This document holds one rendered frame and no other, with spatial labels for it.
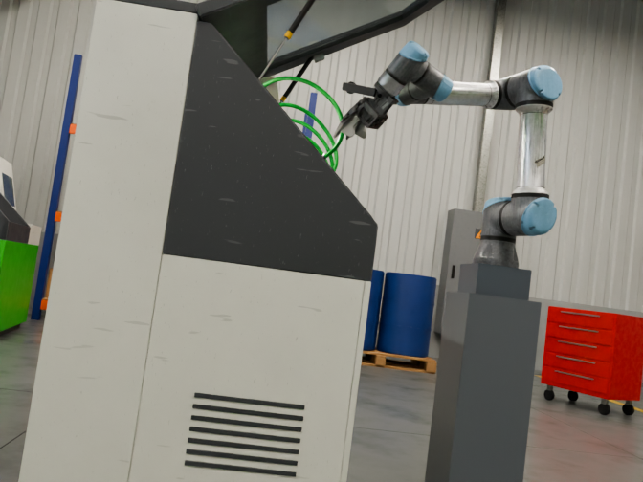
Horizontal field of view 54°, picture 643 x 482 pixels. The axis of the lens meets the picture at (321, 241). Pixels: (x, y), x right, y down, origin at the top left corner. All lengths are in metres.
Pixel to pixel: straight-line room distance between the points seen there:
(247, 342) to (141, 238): 0.40
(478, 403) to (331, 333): 0.58
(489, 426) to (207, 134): 1.23
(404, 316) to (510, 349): 4.81
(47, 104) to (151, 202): 7.48
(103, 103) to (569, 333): 4.95
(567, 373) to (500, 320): 4.02
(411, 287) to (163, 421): 5.28
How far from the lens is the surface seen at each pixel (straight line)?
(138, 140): 1.80
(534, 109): 2.11
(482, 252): 2.14
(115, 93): 1.85
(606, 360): 5.86
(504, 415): 2.11
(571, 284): 9.65
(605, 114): 10.21
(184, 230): 1.75
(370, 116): 1.91
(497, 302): 2.06
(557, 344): 6.15
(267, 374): 1.75
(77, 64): 7.81
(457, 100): 2.11
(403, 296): 6.86
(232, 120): 1.79
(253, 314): 1.73
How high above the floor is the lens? 0.76
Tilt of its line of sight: 4 degrees up
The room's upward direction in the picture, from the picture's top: 7 degrees clockwise
